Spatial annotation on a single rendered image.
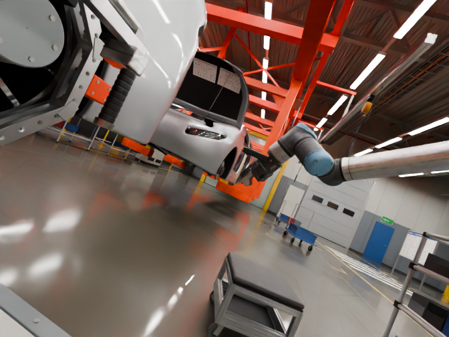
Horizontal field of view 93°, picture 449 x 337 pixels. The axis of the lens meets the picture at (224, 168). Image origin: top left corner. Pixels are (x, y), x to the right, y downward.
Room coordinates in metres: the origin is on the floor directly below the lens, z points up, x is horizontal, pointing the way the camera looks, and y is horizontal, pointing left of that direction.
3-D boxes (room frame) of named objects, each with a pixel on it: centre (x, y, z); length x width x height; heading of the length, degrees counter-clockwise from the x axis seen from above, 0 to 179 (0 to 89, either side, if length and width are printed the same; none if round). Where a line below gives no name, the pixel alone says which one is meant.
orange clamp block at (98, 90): (0.70, 0.51, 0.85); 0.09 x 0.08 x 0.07; 168
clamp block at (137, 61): (0.51, 0.33, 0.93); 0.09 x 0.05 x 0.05; 78
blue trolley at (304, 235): (5.63, -2.54, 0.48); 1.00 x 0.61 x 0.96; 173
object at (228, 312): (1.26, -0.46, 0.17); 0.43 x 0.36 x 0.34; 93
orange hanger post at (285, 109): (3.97, -0.34, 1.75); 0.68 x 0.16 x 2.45; 78
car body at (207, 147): (5.27, 0.51, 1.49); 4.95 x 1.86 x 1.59; 168
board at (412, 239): (7.44, -7.33, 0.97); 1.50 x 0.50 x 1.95; 169
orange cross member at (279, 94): (4.21, 0.75, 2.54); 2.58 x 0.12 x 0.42; 78
